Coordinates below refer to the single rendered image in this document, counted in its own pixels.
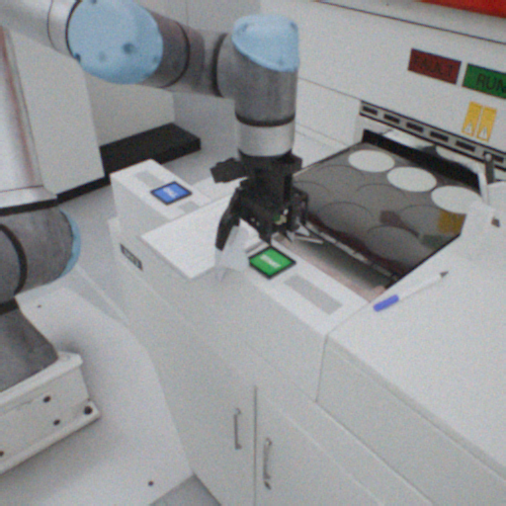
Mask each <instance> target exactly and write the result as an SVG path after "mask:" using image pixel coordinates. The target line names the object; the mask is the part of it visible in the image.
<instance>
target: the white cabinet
mask: <svg viewBox="0 0 506 506"><path fill-rule="evenodd" d="M109 226H110V231H111V236H112V240H113V245H114V251H115V255H116V260H117V265H118V270H119V275H120V280H121V284H122V290H123V295H124V299H125V304H126V309H127V314H128V318H129V324H130V329H131V331H132V333H133V334H134V335H135V336H136V338H137V339H138V340H139V343H140V344H141V345H142V346H143V348H145V349H146V350H147V351H148V353H149V354H150V357H151V360H152V363H153V366H154V369H155V371H156V374H157V377H158V379H159V383H160V386H162V389H163V392H164V395H165V397H166V400H167V404H168V407H169V410H170V413H171V415H172V418H173V421H174V425H175V428H176V431H178V433H179V436H180V439H181V442H182V445H183V449H184V451H185V454H186V457H187V460H188V463H189V466H190V468H191V469H192V471H193V472H194V473H195V474H196V475H197V476H198V478H199V479H200V480H201V481H202V483H203V484H204V485H205V486H206V487H207V489H208V490H209V491H210V492H211V494H213V495H214V496H215V498H216V500H217V501H218V502H219V503H220V505H221V506H439V505H437V504H436V503H435V502H434V501H433V500H432V499H430V498H429V497H428V496H427V495H426V494H425V493H424V492H422V491H421V490H420V489H419V488H417V487H416V486H414V485H413V484H412V483H411V482H410V481H409V480H408V479H406V478H405V476H404V475H403V474H402V473H401V472H399V471H398V470H397V469H396V468H394V467H393V466H392V465H390V464H389V463H388V462H387V461H386V460H384V459H383V458H382V457H381V456H380V455H379V454H378V453H376V452H375V451H374V450H372V448H371V447H370V446H368V445H367V444H366V443H365V442H364V441H363V440H362V439H360V438H359V437H358V436H357V435H356V434H355V433H353V432H352V431H350V430H349V429H348V428H347V427H346V426H344V425H343V424H342V423H341V421H340V420H339V419H337V418H336V417H335V416H334V415H333V414H332V413H331V412H328V411H327V410H326V409H325V408H324V407H323V406H321V405H320V404H319V403H318V402H316V403H313V402H312V401H311V400H309V399H308V397H307V396H306V395H304V394H303V393H302V392H301V391H300V390H299V389H298V388H296V387H295V386H294V385H293V384H292V383H290V382H289V381H287V380H286V379H285V378H284V376H283V375H282V374H280V373H279V372H278V371H277V370H276V369H275V368H274V367H271V366H270V365H269V364H268V363H267V362H266V361H265V360H263V359H262V358H261V356H260V355H259V354H258V353H257V352H254V351H253V350H252V349H251V348H250V347H249V346H248V345H246V344H245V343H244V342H243V341H242V340H241V339H240V338H237V336H236V335H235V334H234V333H233V332H232V331H231V330H229V329H228V328H227V327H226V326H225V325H224V324H223V323H221V322H219V321H218V320H217V318H216V317H215V316H214V315H212V314H211V313H210V312H209V311H208V310H207V309H205V308H204V307H203V306H201V305H200V304H199V303H198V302H197V301H196V300H195V299H194V298H193V297H192V296H191V295H189V294H188V293H187V292H186V291H184V290H183V289H182V288H180V287H179V286H178V285H177V283H176V282H175V281H174V280H172V279H171V278H170V277H169V276H168V275H166V274H165V273H163V272H162V271H161V270H160V269H159V268H158V267H157V265H155V264H154V263H153V262H152V261H151V260H150V259H149V258H146V257H145V256H144V255H143V254H142V253H141V252H140V251H138V250H137V249H136V247H135V246H134V245H133V244H132V243H130V242H129V241H128V240H126V239H125V238H124V237H123V236H121V235H120V234H119V233H118V232H117V231H116V229H115V228H113V227H112V226H111V225H110V224H109Z"/></svg>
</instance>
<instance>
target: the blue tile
mask: <svg viewBox="0 0 506 506"><path fill-rule="evenodd" d="M187 193H188V192H187V191H184V190H183V189H181V188H180V187H178V186H177V185H175V184H173V185H170V186H168V187H164V188H162V189H159V190H157V191H155V192H154V194H156V195H157V196H159V197H160V198H161V199H163V200H164V201H167V202H169V201H172V200H174V199H176V198H179V197H181V196H183V195H187Z"/></svg>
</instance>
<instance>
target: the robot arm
mask: <svg viewBox="0 0 506 506"><path fill-rule="evenodd" d="M11 30H12V31H14V32H16V33H18V34H20V35H22V36H24V37H27V38H29V39H31V40H33V41H35V42H39V43H41V44H43V45H45V46H47V47H50V48H52V49H54V50H56V51H58V52H60V53H62V54H65V56H66V55H67V57H69V58H72V59H74V60H76V61H77V62H78V64H79V65H80V66H81V68H82V69H83V70H84V71H86V72H87V73H89V74H90V75H93V76H95V77H98V78H101V79H103V80H105V81H108V82H111V83H117V84H135V85H142V86H149V87H154V88H160V89H163V90H165V91H170V92H176V91H181V92H187V93H193V94H201V95H208V96H213V97H214V98H220V99H231V100H234V137H235V145H236V147H238V155H237V157H236V159H234V157H233V156H232V157H229V159H223V160H222V161H219V162H217V163H215V166H213V167H212V168H210V170H211V176H212V178H213V181H214V183H215V184H217V183H223V184H226V183H232V182H234V181H235V180H239V179H244V178H246V179H244V180H242V181H240V182H239V185H240V186H239V187H235V188H234V192H233V194H232V197H231V198H230V201H229V204H228V206H227V208H226V209H225V211H224V214H223V215H222V216H221V217H220V219H219V222H218V225H217V229H216V237H215V243H214V246H215V252H214V272H215V279H216V281H217V282H218V283H219V284H220V282H222V280H223V277H224V275H225V273H226V269H230V270H233V271H236V272H240V273H244V272H245V271H246V270H247V269H248V266H249V260H248V257H247V255H246V253H245V251H244V246H245V243H246V241H247V238H248V232H247V229H246V228H245V227H243V226H240V223H241V220H240V219H242V220H243V221H245V222H247V224H248V225H249V226H251V227H252V228H254V229H255V231H257V233H259V238H260V239H261V240H263V241H264V242H266V243H267V244H269V245H271V240H272V235H274V234H276V233H279V234H283V235H284V236H285V238H286V239H287V240H288V241H290V242H294V240H295V232H298V233H301V234H303V235H306V236H308V235H309V233H308V231H306V229H305V228H304V227H303V226H301V225H300V224H302V225H304V226H306V217H307V216H308V203H309V193H307V192H305V191H303V190H301V189H299V188H297V187H296V186H294V171H296V170H298V169H301V168H302V157H300V156H298V155H296V154H294V153H293V147H294V145H295V114H296V97H297V81H298V69H299V67H300V59H299V30H298V25H297V24H296V22H295V21H293V20H291V19H290V18H287V17H284V16H280V15H271V14H266V15H259V14H257V15H248V16H244V17H241V18H239V19H238V20H237V21H236V22H235V24H233V32H232V33H221V32H212V31H203V30H198V29H193V28H190V27H188V26H186V25H183V24H181V22H179V21H176V20H174V19H171V18H168V17H166V16H164V15H161V14H159V13H157V12H154V11H152V10H149V9H147V8H144V7H142V6H141V5H140V4H138V3H136V2H135V1H133V0H0V393H1V392H3V391H5V390H7V389H9V388H10V387H12V386H14V385H16V384H18V383H20V382H23V381H25V380H27V379H29V378H31V377H33V376H35V375H36V373H38V372H40V371H41V370H43V369H45V368H46V367H48V366H49V365H52V364H53V363H55V362H56V361H57V360H58V359H59V357H58V354H57V352H56V349H55V347H54V346H53V345H52V344H51V343H50V342H49V341H48V340H47V339H46V338H45V337H44V336H43V335H42V334H41V333H40V332H39V330H38V329H37V328H36V326H35V325H34V323H33V322H32V321H30V320H29V319H28V318H27V317H26V316H25V315H24V314H23V312H22V311H21V308H20V307H19V304H18V302H17V300H16V298H15V296H16V295H20V294H23V293H26V292H28V291H31V290H34V289H35V288H37V287H40V286H46V285H49V284H51V283H53V282H54V281H56V280H57V279H60V278H62V277H64V276H66V275H67V274H69V273H70V272H71V271H72V270H73V268H74V266H75V264H76V263H77V261H78V258H79V256H80V251H81V236H80V231H79V227H78V225H77V223H76V221H75V220H74V218H71V217H70V214H69V213H68V212H66V211H63V210H61V209H60V208H58V203H57V198H56V195H54V194H53V193H51V192H50V191H48V190H47V189H46V188H45V187H44V184H43V180H42V172H41V168H40V163H39V159H38V154H37V150H36V145H35V140H34V135H33V131H32V126H31V122H30V116H29V112H28V107H27V103H26V98H25V93H24V89H23V84H22V80H21V75H20V70H19V65H18V61H17V56H16V52H15V47H14V43H13V38H12V34H11ZM302 202H304V214H303V217H302V216H301V203H302Z"/></svg>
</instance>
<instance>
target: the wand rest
mask: <svg viewBox="0 0 506 506"><path fill-rule="evenodd" d="M478 176H479V184H480V192H481V200H482V203H481V202H479V201H476V202H475V203H473V204H472V205H470V207H469V211H468V214H467V218H466V220H465V221H464V226H463V230H462V233H461V236H460V240H459V243H458V246H457V250H456V252H457V253H459V254H460V255H462V256H464V257H466V258H468V259H470V260H472V261H473V260H474V259H475V258H476V257H478V256H479V254H480V251H481V247H482V244H483V242H484V239H485V236H486V233H487V230H489V228H488V227H490V224H491V221H492V219H493V216H497V217H499V216H500V215H501V213H505V212H506V184H505V181H501V182H497V183H493V184H489V185H486V182H485V178H484V175H483V173H479V174H478ZM487 194H488V196H487ZM488 204H490V206H489V205H488Z"/></svg>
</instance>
